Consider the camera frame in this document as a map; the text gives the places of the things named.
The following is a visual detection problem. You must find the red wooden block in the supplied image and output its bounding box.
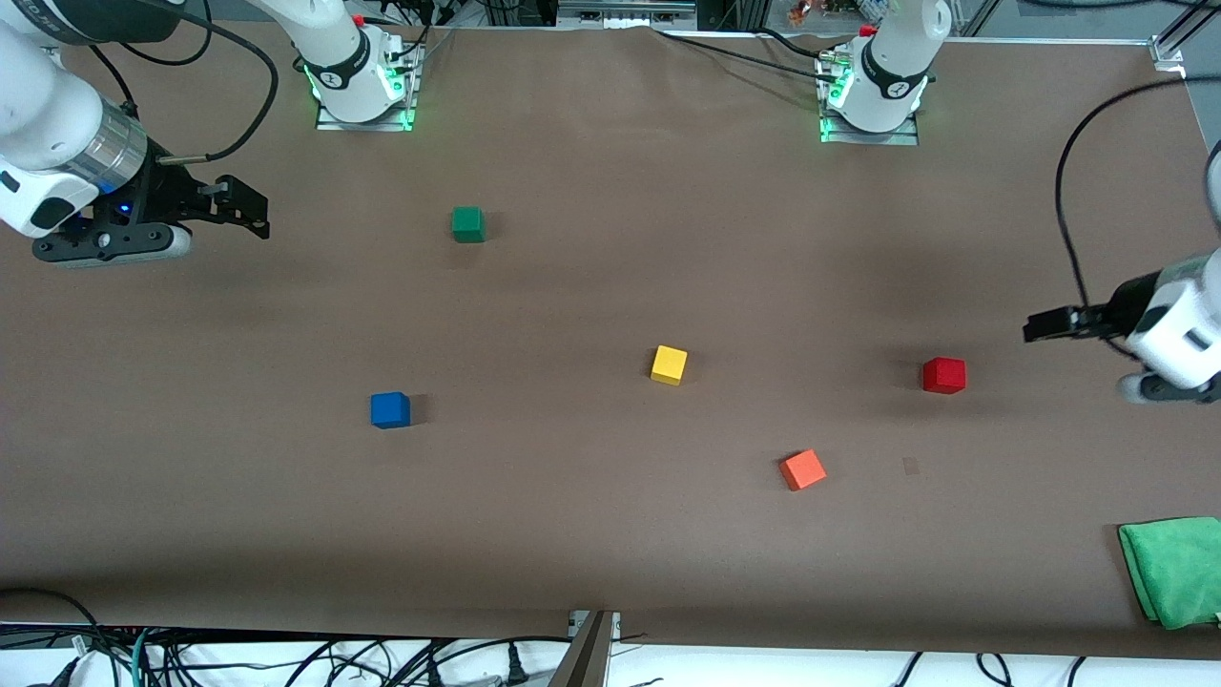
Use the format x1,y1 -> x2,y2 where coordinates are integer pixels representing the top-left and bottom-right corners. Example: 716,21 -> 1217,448
921,357 -> 967,395

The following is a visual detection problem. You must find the green microfibre cloth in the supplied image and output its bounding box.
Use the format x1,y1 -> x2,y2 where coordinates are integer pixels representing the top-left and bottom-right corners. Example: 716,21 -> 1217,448
1117,516 -> 1221,631

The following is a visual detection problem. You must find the orange wooden block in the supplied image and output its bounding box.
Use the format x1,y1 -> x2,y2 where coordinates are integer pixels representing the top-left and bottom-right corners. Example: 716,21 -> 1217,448
779,448 -> 828,492

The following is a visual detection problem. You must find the brown table cover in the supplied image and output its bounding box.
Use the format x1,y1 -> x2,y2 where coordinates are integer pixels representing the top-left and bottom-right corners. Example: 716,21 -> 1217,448
0,21 -> 1221,661

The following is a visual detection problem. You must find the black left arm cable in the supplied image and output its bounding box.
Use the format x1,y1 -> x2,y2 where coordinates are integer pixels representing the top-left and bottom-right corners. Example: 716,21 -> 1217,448
1055,74 -> 1221,365

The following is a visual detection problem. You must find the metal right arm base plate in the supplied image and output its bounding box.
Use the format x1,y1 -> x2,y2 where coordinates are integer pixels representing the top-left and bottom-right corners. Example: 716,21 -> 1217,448
315,38 -> 425,134

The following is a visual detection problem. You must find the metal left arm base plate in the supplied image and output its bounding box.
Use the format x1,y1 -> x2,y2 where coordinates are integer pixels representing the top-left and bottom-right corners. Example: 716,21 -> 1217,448
817,52 -> 922,147

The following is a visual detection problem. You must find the black looped floor cable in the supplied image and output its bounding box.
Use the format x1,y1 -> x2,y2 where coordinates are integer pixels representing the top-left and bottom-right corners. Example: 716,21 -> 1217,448
0,587 -> 106,669

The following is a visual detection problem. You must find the black cable across table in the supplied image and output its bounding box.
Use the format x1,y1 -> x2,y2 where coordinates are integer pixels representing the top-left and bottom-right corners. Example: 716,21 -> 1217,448
656,29 -> 845,79

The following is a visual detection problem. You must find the aluminium profile post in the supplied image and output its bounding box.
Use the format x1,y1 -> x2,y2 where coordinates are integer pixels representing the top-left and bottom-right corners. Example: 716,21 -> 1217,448
548,610 -> 622,687

